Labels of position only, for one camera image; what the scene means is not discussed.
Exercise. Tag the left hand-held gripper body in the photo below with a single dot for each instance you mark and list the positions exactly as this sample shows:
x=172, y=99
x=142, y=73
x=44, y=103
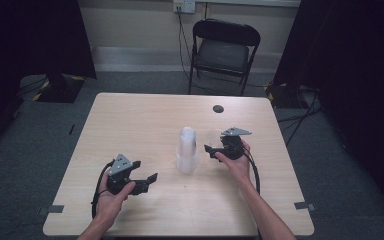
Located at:
x=120, y=180

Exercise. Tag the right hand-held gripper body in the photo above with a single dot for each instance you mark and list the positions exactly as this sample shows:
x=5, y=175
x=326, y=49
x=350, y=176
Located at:
x=233, y=148

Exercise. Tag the stack of translucent plastic cups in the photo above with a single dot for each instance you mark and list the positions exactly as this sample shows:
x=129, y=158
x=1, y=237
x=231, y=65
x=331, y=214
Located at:
x=187, y=151

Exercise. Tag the person's right hand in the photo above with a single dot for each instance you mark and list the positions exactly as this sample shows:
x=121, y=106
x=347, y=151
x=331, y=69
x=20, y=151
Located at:
x=238, y=166

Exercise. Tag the person's left hand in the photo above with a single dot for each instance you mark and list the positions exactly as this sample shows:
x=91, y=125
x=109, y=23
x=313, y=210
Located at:
x=111, y=203

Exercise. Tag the dark round table grommet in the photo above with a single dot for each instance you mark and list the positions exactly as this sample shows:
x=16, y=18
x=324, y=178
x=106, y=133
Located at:
x=218, y=109

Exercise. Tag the grey tape strip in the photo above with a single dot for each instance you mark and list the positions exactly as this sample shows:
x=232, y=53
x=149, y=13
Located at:
x=302, y=205
x=55, y=209

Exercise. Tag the black stand base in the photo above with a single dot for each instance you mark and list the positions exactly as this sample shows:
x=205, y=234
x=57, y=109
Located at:
x=60, y=88
x=281, y=95

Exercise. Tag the black folding chair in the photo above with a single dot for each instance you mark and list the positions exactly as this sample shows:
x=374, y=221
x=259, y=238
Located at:
x=223, y=53

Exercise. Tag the dark curtain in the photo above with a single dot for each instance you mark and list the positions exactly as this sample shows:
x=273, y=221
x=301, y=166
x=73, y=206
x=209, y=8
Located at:
x=30, y=40
x=356, y=83

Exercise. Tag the white wall socket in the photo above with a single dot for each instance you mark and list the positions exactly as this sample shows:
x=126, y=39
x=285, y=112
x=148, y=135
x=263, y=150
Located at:
x=184, y=5

